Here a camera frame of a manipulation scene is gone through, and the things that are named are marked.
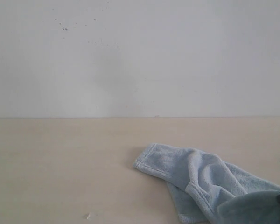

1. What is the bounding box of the light blue fleece towel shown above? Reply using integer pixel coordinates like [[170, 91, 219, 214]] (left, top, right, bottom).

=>
[[133, 144, 280, 224]]

